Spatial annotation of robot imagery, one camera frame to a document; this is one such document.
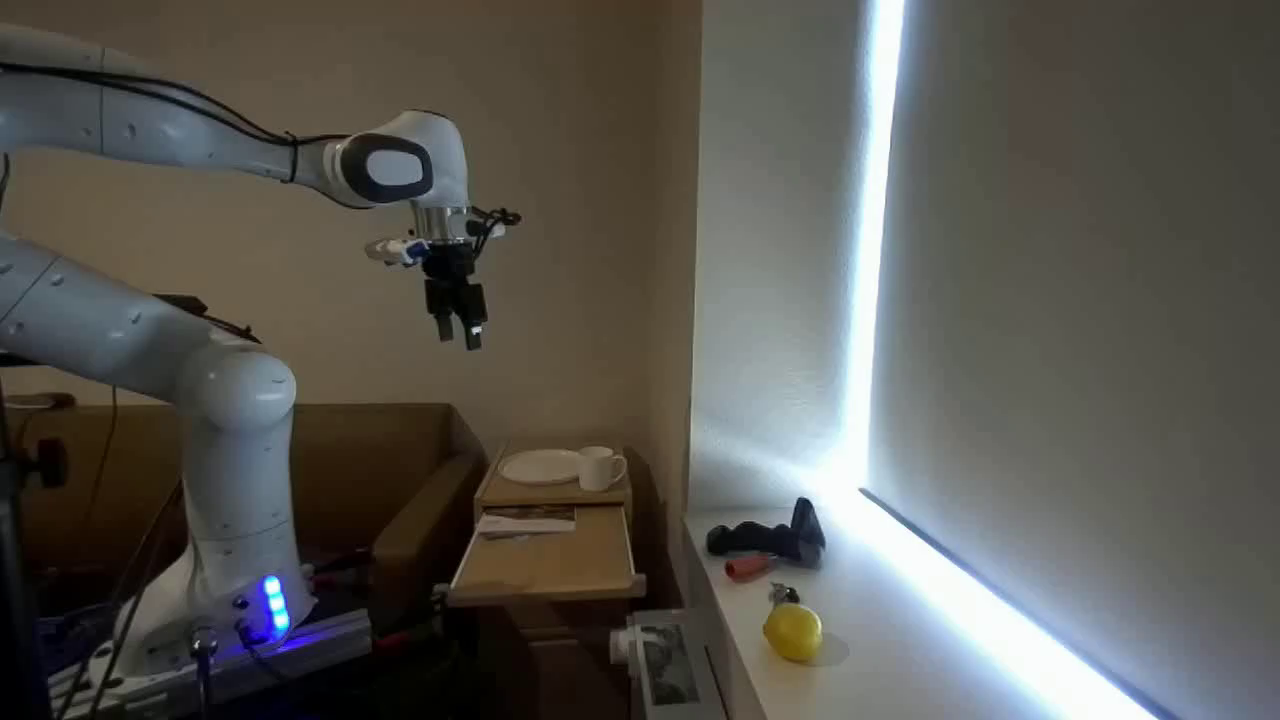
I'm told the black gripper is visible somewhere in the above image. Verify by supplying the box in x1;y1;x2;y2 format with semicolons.
415;234;492;355

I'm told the black sock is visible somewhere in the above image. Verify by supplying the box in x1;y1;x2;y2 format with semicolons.
706;496;832;571

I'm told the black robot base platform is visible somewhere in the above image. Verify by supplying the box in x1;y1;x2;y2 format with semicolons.
46;596;379;720

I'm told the white round plate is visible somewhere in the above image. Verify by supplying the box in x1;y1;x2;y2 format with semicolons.
498;444;592;488

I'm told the brown leather armchair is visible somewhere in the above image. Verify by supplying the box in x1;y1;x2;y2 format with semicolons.
0;399;492;619

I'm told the white mug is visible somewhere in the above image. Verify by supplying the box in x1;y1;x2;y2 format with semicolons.
578;444;634;496

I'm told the white brochure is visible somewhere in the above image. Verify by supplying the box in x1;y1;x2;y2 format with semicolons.
476;512;586;542

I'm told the wooden pull-out shelf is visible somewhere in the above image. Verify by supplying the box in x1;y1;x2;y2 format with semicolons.
445;506;652;612

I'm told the yellow lemon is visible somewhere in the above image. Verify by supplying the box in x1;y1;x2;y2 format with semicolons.
759;579;827;670

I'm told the grey roller blind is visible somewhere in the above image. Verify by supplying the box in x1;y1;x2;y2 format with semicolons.
863;0;1280;720

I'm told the black camera on stand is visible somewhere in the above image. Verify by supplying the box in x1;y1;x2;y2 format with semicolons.
152;289;266;349

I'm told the white wall heater unit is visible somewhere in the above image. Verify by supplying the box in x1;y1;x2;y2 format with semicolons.
605;607;733;720

